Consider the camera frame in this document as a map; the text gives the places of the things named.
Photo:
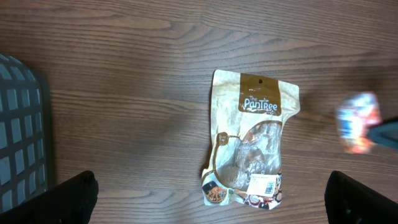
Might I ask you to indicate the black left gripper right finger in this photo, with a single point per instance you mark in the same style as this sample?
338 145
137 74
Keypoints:
349 201

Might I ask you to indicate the orange white small box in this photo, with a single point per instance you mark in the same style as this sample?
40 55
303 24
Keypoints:
355 115

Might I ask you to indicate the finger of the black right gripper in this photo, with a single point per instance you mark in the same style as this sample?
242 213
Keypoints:
384 133

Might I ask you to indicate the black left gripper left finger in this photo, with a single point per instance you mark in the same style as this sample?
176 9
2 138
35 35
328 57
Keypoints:
72 201

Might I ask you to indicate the brown clear snack bag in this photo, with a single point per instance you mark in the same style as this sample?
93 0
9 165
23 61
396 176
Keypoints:
247 116

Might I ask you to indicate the grey plastic mesh basket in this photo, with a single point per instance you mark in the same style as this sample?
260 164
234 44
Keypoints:
23 172

